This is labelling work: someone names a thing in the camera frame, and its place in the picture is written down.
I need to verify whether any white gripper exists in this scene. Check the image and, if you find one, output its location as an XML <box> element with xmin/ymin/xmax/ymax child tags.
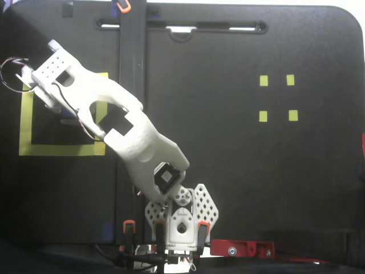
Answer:
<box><xmin>15</xmin><ymin>66</ymin><xmax>62</xmax><ymax>112</ymax></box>

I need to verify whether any blue and white charger block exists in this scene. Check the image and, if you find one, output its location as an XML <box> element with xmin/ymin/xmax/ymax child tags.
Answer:
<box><xmin>58</xmin><ymin>107</ymin><xmax>79</xmax><ymax>125</ymax></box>

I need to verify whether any yellow tape square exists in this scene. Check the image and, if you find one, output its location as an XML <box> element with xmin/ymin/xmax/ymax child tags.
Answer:
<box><xmin>18</xmin><ymin>72</ymin><xmax>110</xmax><ymax>157</ymax></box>

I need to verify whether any black table strip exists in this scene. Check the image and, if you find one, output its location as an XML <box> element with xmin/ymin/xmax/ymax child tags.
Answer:
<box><xmin>115</xmin><ymin>0</ymin><xmax>147</xmax><ymax>244</ymax></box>

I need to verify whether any orange black spring clamp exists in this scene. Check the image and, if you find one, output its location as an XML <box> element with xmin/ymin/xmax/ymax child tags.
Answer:
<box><xmin>198</xmin><ymin>221</ymin><xmax>211</xmax><ymax>255</ymax></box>
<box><xmin>153</xmin><ymin>220</ymin><xmax>167</xmax><ymax>252</ymax></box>
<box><xmin>112</xmin><ymin>0</ymin><xmax>132</xmax><ymax>14</ymax></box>
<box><xmin>122</xmin><ymin>219</ymin><xmax>136</xmax><ymax>255</ymax></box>

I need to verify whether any black power cable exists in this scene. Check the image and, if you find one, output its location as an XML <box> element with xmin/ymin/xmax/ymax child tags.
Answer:
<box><xmin>94</xmin><ymin>242</ymin><xmax>172</xmax><ymax>272</ymax></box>

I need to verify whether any red corner bracket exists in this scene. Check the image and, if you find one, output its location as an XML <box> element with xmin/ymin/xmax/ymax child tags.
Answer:
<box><xmin>210</xmin><ymin>239</ymin><xmax>252</xmax><ymax>257</ymax></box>

